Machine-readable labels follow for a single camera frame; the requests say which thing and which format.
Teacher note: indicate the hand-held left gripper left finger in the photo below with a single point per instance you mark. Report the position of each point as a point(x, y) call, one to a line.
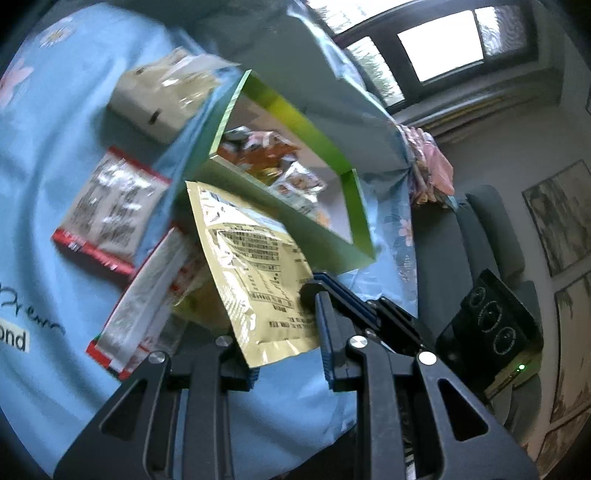
point(217, 364)

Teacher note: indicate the orange panda snack packet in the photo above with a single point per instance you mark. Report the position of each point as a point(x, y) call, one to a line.
point(258, 154)

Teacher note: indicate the green cardboard box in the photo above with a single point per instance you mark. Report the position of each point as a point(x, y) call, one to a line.
point(258, 212)

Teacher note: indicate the dark framed window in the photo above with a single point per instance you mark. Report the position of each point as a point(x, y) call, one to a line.
point(438, 41)

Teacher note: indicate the yellow green snack packet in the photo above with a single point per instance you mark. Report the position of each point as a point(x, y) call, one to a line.
point(203, 307)

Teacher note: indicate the red edged white snack packet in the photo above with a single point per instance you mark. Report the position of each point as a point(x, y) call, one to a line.
point(138, 300)
point(111, 207)

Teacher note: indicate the yellow transparent snack packet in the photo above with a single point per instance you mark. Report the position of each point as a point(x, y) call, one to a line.
point(268, 174)

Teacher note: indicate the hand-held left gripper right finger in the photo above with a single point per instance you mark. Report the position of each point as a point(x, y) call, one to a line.
point(324, 341)

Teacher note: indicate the white tissue pack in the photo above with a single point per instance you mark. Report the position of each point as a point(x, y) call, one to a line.
point(157, 92)

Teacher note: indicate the grey sofa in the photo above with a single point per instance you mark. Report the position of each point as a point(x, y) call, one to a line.
point(485, 230)

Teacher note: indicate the framed wall picture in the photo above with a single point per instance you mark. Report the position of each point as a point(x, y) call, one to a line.
point(563, 443)
point(563, 217)
point(575, 350)

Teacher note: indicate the gold foil snack packet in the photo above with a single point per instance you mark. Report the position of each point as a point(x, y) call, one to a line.
point(254, 277)

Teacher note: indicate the small clear puffed snack packet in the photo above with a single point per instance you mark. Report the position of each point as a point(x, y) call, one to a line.
point(298, 182)

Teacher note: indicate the blue floral bedsheet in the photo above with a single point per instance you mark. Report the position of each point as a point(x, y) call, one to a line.
point(60, 138)

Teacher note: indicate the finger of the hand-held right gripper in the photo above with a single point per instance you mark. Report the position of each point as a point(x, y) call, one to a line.
point(397, 327)
point(344, 290)

